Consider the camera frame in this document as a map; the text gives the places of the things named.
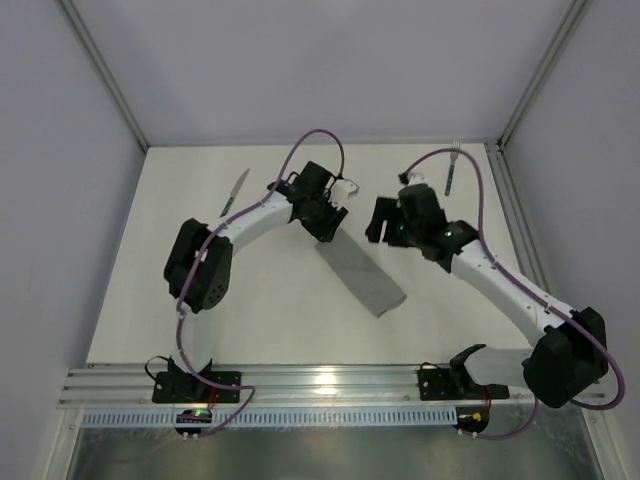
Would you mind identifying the grey cloth napkin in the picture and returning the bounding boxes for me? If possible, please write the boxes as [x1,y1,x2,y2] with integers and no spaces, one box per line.
[314,229,407,318]

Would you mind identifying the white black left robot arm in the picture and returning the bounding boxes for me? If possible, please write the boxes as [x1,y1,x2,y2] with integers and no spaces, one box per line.
[163,162,359,377]

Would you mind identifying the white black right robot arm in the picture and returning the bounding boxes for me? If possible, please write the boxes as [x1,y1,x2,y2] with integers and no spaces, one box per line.
[365,183,609,408]

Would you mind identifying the right black connector board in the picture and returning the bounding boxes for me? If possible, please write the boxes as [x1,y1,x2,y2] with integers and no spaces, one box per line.
[454,406,490,437]

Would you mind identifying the left controller board with led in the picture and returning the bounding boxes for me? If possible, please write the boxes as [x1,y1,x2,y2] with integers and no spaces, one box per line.
[174,408,212,437]

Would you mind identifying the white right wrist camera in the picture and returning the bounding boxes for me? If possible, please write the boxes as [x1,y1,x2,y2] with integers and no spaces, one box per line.
[406,172,427,186]

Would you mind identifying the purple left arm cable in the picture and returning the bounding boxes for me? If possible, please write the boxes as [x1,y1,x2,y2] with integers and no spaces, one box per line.
[174,128,347,441]

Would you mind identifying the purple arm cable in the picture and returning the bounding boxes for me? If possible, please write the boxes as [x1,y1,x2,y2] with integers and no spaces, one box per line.
[397,147,627,442]
[174,128,347,441]

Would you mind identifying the green handled fork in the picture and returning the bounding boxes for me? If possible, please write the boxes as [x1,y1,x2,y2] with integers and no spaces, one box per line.
[444,141,461,196]

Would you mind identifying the green handled knife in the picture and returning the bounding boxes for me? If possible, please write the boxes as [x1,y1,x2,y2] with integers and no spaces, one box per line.
[220,168,250,217]

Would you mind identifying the aluminium right side rail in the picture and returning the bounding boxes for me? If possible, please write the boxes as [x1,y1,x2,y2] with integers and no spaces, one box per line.
[485,139,555,294]

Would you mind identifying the aluminium rail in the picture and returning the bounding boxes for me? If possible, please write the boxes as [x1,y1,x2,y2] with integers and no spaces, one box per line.
[485,139,555,294]
[58,360,531,408]

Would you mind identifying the aluminium front rail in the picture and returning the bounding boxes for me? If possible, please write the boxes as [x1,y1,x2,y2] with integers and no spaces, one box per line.
[58,360,531,408]

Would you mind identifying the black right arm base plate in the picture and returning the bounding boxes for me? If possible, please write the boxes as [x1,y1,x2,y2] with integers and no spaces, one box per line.
[416,363,510,401]

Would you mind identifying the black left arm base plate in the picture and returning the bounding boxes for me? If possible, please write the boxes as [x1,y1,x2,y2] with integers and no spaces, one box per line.
[146,357,242,404]

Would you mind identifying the slotted grey cable duct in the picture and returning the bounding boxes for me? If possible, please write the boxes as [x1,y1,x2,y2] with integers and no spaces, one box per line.
[81,405,456,428]

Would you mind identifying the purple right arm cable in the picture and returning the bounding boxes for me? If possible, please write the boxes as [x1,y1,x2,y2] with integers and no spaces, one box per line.
[397,147,627,442]

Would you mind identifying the aluminium right corner post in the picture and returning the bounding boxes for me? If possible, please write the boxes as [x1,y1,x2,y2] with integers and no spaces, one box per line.
[498,0,593,150]

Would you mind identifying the aluminium corner post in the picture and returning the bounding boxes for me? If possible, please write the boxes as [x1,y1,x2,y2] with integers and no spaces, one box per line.
[498,0,593,150]
[54,0,150,153]

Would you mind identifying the aluminium left corner post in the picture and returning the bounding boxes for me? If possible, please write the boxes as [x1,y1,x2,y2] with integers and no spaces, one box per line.
[54,0,150,153]

